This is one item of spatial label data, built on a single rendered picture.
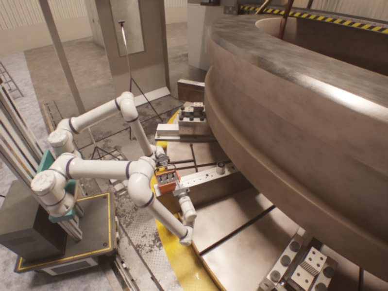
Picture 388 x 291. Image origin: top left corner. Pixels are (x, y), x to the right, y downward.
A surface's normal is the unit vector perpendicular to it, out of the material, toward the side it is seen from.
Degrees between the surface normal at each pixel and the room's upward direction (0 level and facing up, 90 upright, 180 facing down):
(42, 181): 12
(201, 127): 90
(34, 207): 0
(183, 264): 0
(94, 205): 0
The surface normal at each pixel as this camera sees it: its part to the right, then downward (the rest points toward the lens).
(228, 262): 0.00, -0.76
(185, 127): -0.03, 0.65
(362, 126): -0.77, 0.41
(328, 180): -0.76, 0.23
